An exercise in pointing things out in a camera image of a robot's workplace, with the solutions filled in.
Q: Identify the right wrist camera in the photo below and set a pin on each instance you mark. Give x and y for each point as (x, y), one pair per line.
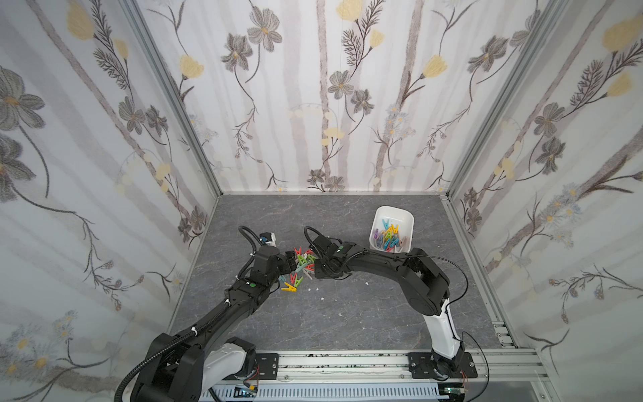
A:
(324, 246)

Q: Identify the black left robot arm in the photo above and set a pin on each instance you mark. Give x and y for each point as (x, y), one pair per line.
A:
(174, 367)

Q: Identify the yellow clothespin by pile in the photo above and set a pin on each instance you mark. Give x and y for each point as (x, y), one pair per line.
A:
(289, 287)

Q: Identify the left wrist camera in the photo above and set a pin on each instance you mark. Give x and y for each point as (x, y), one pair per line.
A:
(267, 239)

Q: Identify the aluminium corner post right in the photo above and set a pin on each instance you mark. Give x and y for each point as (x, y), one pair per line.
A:
(526, 59)

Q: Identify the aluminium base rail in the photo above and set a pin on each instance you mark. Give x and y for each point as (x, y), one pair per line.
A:
(230, 374)

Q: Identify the aluminium corner post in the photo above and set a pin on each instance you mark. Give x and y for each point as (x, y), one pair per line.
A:
(526, 59)
(170, 90)

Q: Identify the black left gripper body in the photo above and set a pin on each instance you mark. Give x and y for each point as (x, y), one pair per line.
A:
(286, 261)

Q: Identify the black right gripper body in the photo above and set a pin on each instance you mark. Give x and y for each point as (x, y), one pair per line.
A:
(319, 261)

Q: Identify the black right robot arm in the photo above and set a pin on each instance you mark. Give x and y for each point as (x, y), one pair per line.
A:
(426, 289)

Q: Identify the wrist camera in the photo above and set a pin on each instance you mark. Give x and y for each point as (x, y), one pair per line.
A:
(324, 246)
(267, 239)

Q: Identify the white plastic storage box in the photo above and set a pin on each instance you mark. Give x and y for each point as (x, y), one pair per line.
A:
(386, 242)

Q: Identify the white clothespin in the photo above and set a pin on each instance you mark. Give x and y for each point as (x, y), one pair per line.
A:
(307, 274)

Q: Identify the aluminium corner post left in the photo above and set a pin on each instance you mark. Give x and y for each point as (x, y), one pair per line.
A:
(170, 90)

